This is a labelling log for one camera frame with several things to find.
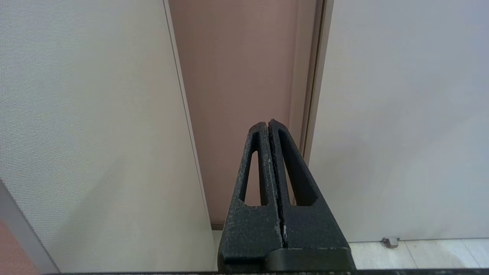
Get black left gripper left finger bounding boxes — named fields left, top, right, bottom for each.
left=217, top=121, right=285, bottom=272

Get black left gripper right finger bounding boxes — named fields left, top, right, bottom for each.
left=267, top=118, right=351, bottom=249

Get cream white door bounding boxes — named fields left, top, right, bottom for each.
left=304, top=0, right=489, bottom=243

